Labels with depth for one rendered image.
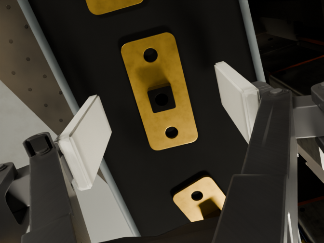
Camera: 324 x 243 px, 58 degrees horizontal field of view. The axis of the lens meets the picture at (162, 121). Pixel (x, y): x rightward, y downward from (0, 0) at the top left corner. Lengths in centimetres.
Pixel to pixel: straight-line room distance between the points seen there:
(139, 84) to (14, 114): 143
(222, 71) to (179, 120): 6
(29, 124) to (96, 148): 145
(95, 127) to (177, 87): 7
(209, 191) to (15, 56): 59
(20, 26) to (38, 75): 11
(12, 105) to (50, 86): 89
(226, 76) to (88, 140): 8
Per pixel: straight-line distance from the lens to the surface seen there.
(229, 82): 16
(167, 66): 21
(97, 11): 21
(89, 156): 16
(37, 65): 73
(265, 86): 16
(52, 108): 75
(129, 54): 21
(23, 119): 161
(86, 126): 16
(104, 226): 185
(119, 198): 25
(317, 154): 34
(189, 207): 26
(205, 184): 25
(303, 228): 56
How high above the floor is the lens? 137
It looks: 68 degrees down
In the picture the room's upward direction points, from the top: 178 degrees clockwise
